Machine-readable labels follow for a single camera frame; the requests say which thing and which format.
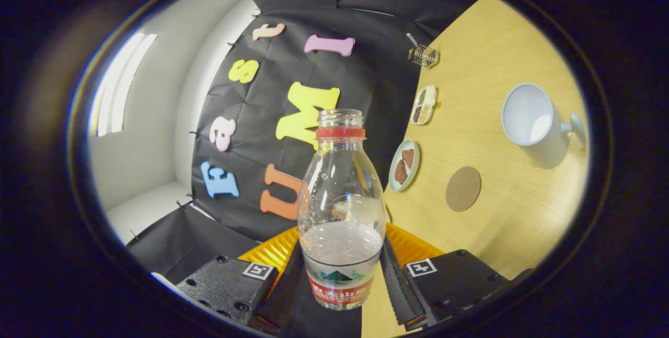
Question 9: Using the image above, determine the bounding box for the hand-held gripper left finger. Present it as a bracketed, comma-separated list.
[175, 226, 306, 336]

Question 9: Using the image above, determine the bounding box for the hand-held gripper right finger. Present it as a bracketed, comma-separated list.
[380, 222, 534, 331]

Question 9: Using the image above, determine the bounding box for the clear plastic juice bottle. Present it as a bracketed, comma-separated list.
[297, 109, 387, 311]

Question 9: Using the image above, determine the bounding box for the round brown coaster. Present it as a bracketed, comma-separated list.
[445, 166, 482, 212]

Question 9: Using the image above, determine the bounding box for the white cup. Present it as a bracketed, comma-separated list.
[501, 83, 587, 169]

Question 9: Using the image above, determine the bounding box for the pale green plate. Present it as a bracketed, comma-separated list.
[388, 139, 421, 192]

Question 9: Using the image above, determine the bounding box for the wooden table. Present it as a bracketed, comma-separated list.
[361, 0, 591, 336]

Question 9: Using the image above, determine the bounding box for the white divided dish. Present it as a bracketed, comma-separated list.
[410, 85, 437, 126]

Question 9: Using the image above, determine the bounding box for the black backdrop cloth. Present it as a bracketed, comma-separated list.
[125, 0, 487, 286]

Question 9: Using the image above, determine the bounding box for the long ceiling light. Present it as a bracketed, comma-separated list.
[94, 32, 157, 137]

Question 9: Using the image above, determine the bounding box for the wire mesh holder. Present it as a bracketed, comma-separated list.
[408, 44, 439, 68]

